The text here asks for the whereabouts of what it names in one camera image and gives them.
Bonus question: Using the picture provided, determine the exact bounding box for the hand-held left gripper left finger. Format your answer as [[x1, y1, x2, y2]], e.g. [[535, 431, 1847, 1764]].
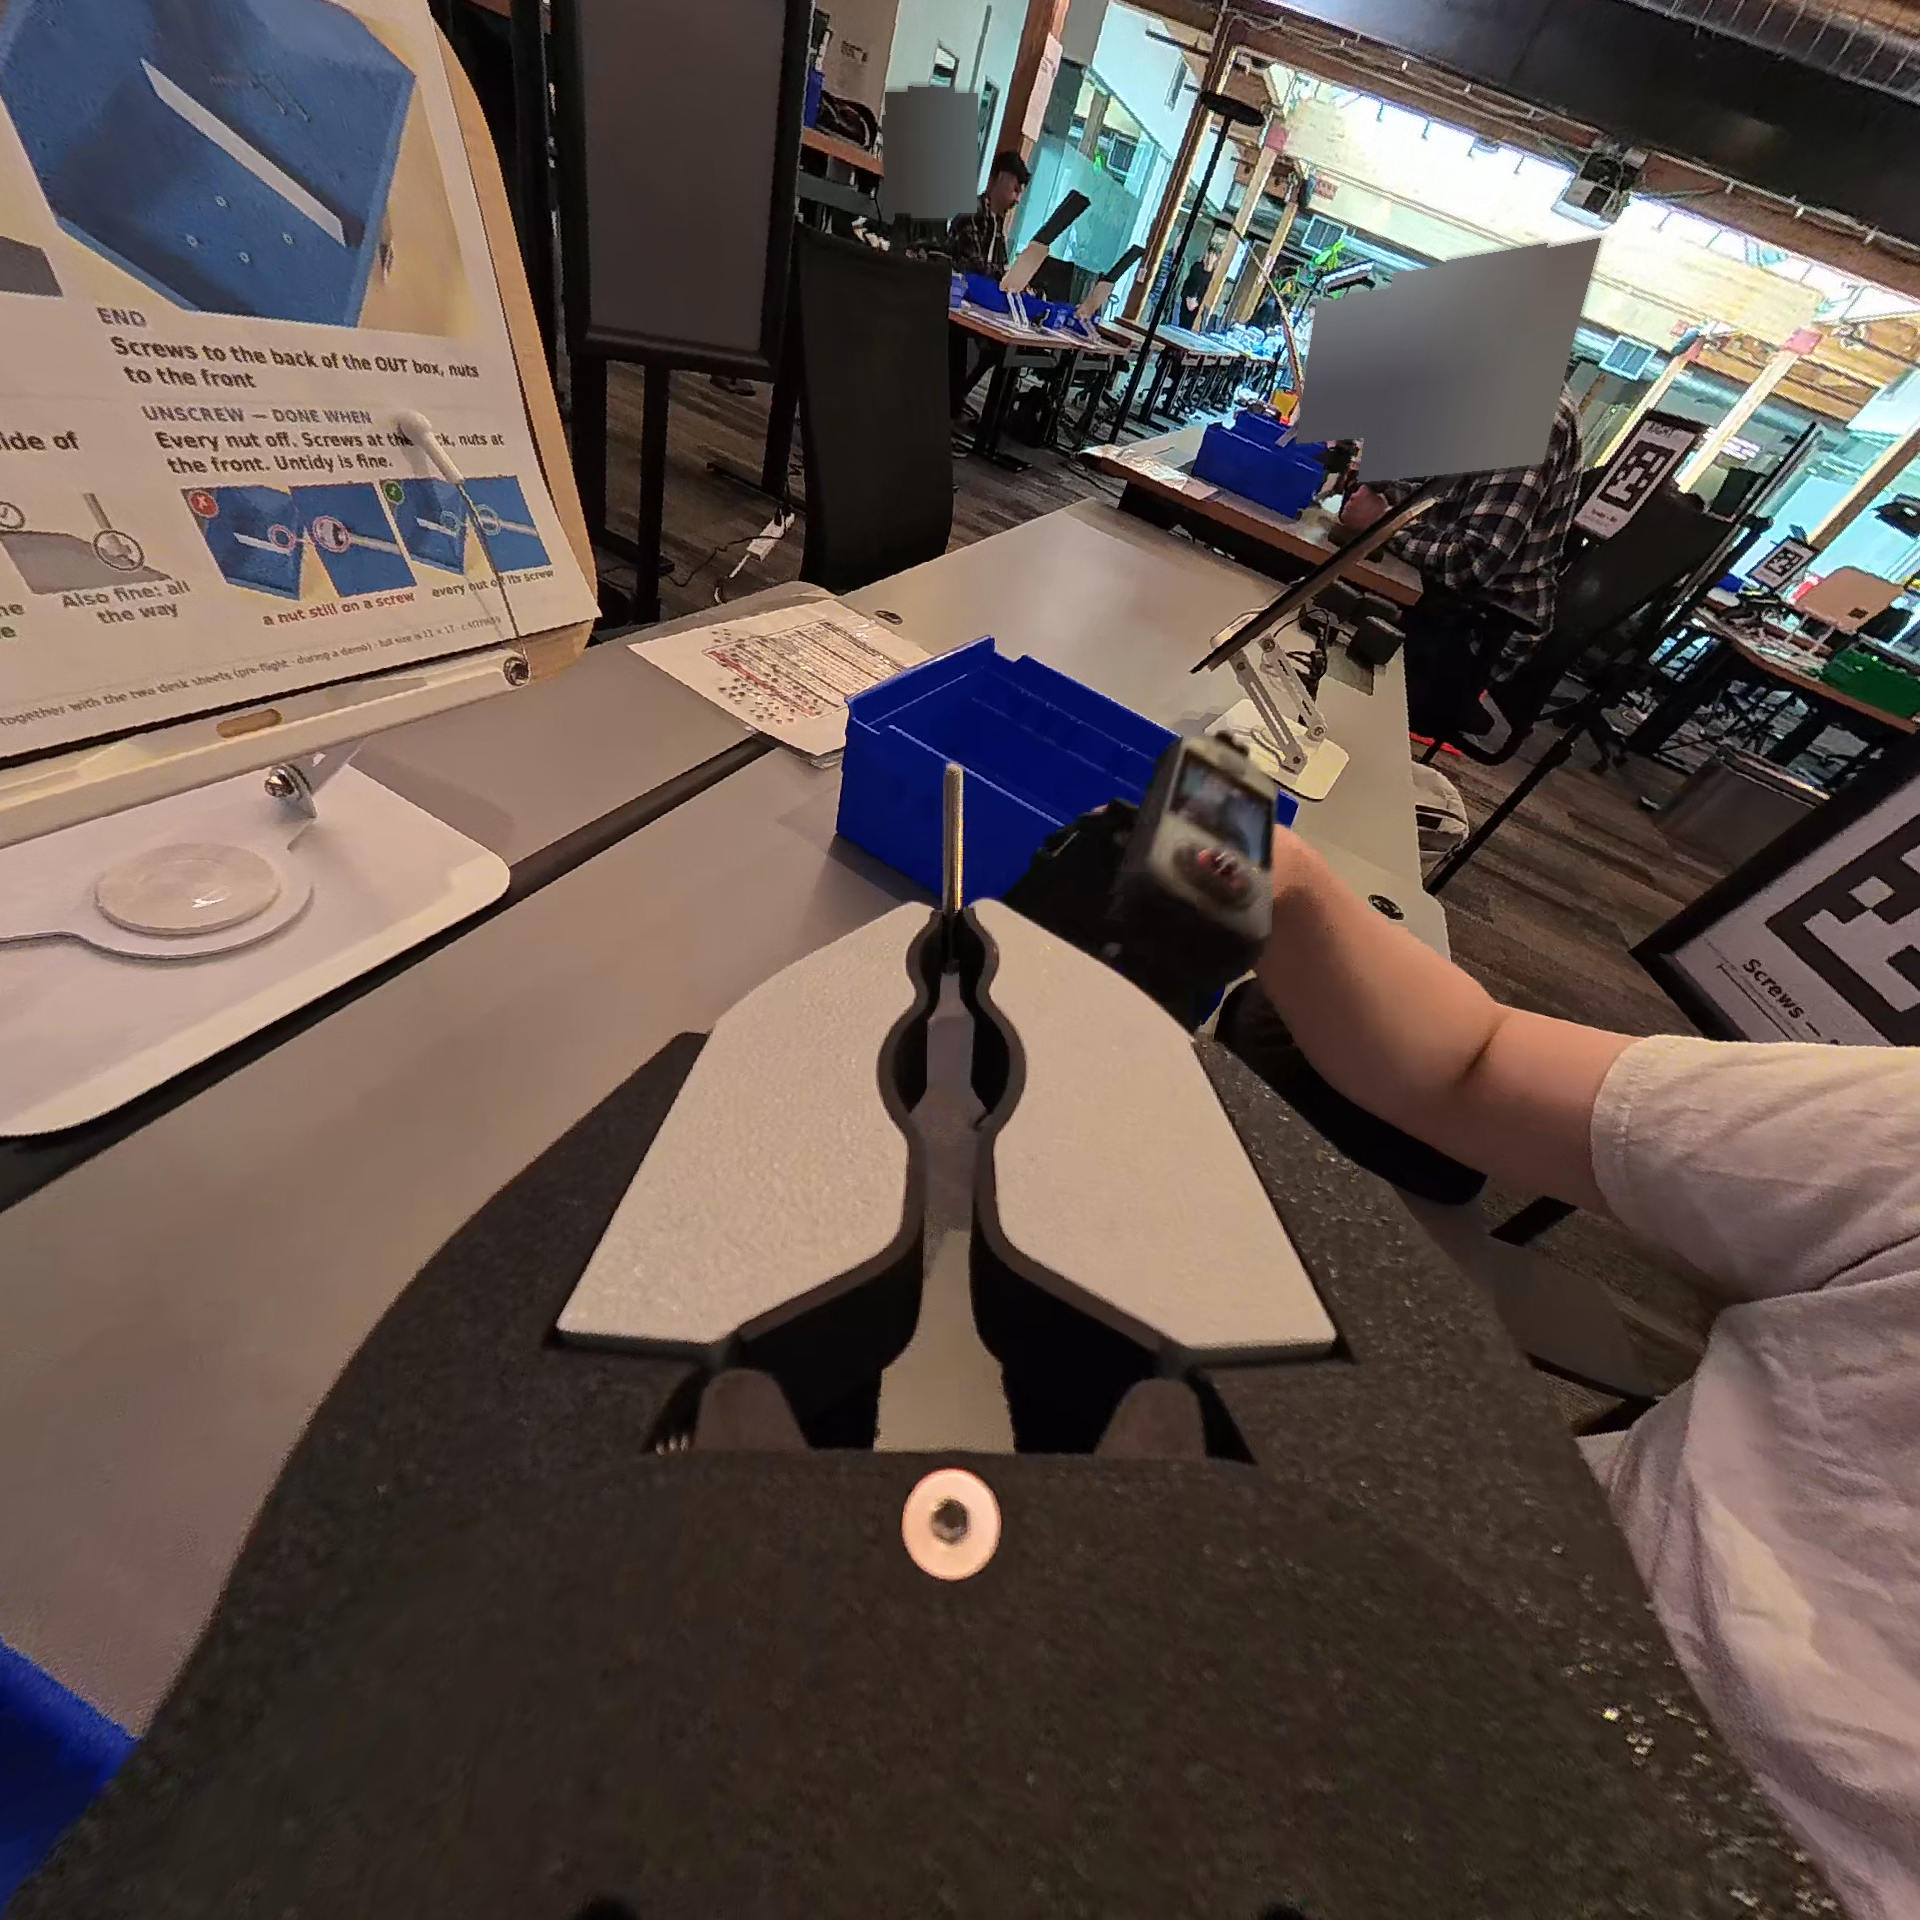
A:
[[554, 901, 942, 1367]]

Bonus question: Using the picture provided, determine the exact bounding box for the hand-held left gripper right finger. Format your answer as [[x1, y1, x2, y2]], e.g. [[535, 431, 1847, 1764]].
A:
[[964, 898, 1339, 1375]]

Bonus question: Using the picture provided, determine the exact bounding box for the blue plastic bin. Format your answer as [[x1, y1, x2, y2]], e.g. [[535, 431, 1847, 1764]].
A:
[[1191, 410, 1332, 523], [835, 638, 1299, 907]]

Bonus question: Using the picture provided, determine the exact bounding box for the blue bin with divider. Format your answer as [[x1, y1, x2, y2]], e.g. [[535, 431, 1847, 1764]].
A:
[[0, 1638, 139, 1863]]

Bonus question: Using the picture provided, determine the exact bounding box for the dark board on white stand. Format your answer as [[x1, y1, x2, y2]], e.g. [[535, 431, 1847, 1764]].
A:
[[1188, 487, 1445, 804]]

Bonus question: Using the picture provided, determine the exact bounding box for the printed paper sheet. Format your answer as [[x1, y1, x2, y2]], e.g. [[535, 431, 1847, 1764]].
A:
[[629, 600, 935, 765]]

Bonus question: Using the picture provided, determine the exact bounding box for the black high-back chair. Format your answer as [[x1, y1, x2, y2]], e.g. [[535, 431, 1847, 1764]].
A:
[[788, 225, 959, 597]]

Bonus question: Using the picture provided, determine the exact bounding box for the wooden backing board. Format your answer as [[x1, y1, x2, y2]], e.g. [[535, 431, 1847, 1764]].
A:
[[427, 23, 607, 683]]

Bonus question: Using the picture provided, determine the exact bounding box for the black mesh office chair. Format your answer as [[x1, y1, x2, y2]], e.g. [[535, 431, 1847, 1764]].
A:
[[1415, 491, 1775, 894]]

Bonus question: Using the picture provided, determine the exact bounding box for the operator in white shirt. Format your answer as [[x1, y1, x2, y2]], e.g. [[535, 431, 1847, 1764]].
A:
[[1571, 1034, 1920, 1920]]

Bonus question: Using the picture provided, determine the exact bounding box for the framed marker sign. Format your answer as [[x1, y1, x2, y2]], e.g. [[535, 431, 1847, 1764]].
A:
[[1628, 768, 1920, 1051]]

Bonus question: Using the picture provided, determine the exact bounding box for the green crate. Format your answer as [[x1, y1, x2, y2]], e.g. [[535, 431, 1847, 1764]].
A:
[[1819, 644, 1920, 727]]

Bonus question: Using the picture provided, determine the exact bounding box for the black framed easel board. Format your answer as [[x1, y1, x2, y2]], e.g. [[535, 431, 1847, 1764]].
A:
[[547, 0, 821, 610]]

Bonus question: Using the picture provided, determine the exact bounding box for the printed instruction sheet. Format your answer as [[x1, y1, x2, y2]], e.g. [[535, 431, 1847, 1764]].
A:
[[0, 0, 599, 760]]

